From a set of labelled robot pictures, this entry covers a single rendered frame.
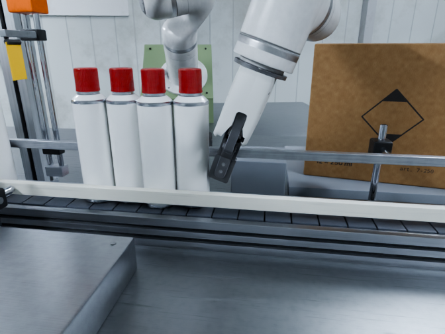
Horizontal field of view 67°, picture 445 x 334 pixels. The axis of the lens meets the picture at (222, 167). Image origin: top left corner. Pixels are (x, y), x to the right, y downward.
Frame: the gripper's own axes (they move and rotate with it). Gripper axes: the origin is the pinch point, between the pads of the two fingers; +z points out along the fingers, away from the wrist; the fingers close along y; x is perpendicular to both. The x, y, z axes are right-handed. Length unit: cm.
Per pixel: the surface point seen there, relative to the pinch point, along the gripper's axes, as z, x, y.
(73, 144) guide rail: 7.4, -24.9, -3.1
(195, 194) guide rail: 3.8, -2.2, 4.3
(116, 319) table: 13.6, -4.5, 19.9
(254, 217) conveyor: 4.1, 7.1, 3.6
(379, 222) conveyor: -1.9, 23.6, 2.4
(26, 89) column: 4.6, -40.7, -12.2
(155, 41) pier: 12, -99, -255
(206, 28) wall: -13, -66, -289
